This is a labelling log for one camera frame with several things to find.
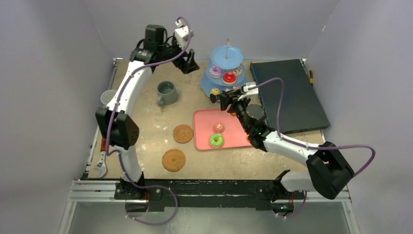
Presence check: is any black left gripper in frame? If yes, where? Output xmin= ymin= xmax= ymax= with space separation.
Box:
xmin=158 ymin=36 xmax=199 ymax=74

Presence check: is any yellow cupcake with cream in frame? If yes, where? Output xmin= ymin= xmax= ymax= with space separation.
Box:
xmin=210 ymin=87 xmax=221 ymax=96

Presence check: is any red frosted donut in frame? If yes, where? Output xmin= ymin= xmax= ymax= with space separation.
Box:
xmin=222 ymin=72 xmax=237 ymax=85

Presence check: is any pink cupcake with cream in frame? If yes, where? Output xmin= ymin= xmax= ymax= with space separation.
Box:
xmin=212 ymin=122 xmax=225 ymax=134

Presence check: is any purple frosted donut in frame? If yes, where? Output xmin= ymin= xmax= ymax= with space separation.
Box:
xmin=209 ymin=65 xmax=223 ymax=78

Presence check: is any blue three-tier cake stand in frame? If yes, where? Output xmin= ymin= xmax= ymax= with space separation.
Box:
xmin=200 ymin=39 xmax=248 ymax=97

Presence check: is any green frosted donut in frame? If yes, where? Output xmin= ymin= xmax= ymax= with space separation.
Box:
xmin=208 ymin=133 xmax=224 ymax=148

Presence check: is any chocolate drizzle white donut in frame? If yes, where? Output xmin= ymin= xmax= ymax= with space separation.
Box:
xmin=231 ymin=65 xmax=243 ymax=76

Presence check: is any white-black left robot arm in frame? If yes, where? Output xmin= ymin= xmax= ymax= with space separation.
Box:
xmin=95 ymin=18 xmax=199 ymax=199

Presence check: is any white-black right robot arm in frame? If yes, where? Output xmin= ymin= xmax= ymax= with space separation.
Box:
xmin=209 ymin=90 xmax=355 ymax=199

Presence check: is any grey-green ceramic mug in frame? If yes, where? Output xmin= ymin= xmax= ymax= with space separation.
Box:
xmin=157 ymin=81 xmax=179 ymax=107

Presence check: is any pink rectangular tray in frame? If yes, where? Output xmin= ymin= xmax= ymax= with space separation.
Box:
xmin=193 ymin=109 xmax=251 ymax=151

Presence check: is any upper woven rattan coaster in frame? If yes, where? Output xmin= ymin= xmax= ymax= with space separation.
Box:
xmin=173 ymin=124 xmax=193 ymax=143

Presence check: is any woven rattan coaster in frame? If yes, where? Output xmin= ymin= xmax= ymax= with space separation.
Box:
xmin=162 ymin=149 xmax=186 ymax=172
xmin=173 ymin=124 xmax=193 ymax=143

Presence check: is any lower woven rattan coaster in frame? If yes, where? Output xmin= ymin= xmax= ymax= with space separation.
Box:
xmin=162 ymin=149 xmax=186 ymax=172

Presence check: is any dark teal flat box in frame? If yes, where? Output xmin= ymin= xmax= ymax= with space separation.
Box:
xmin=250 ymin=59 xmax=330 ymax=134

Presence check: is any white ceramic mug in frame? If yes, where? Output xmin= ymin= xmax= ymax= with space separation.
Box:
xmin=100 ymin=89 xmax=117 ymax=109

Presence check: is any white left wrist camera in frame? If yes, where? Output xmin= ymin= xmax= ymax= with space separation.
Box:
xmin=174 ymin=19 xmax=194 ymax=49

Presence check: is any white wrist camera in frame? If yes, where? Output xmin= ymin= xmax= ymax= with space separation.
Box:
xmin=174 ymin=19 xmax=194 ymax=49
xmin=242 ymin=82 xmax=259 ymax=97

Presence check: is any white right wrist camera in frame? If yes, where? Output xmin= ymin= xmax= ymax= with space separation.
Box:
xmin=242 ymin=82 xmax=259 ymax=97

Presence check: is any black aluminium base frame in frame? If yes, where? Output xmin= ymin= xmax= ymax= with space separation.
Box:
xmin=66 ymin=178 xmax=352 ymax=214

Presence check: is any yellow tool at right wall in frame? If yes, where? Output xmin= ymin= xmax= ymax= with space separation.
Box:
xmin=309 ymin=70 xmax=314 ymax=85

